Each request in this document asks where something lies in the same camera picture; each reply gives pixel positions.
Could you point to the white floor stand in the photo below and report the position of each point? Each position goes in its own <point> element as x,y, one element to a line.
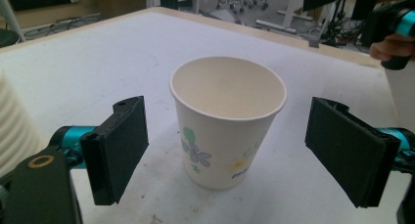
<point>287,18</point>

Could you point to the floral paper cup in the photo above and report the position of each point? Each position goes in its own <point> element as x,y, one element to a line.
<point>225,136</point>

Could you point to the white metal stand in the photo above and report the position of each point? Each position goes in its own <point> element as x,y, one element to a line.
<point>13,18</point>

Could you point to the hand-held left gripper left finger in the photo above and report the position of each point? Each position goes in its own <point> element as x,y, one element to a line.
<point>114,152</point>

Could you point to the chrome chair base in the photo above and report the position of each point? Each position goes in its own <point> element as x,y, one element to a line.
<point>243,0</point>

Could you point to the white table mat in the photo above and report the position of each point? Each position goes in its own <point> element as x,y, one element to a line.
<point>98,64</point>

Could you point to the stack of ribbed paper cups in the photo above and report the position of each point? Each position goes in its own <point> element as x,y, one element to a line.
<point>14,129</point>

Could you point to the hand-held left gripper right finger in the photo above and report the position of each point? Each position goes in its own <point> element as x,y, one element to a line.
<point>349,152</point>

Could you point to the brown cardboard box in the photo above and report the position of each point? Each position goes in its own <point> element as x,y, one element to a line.
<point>120,2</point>

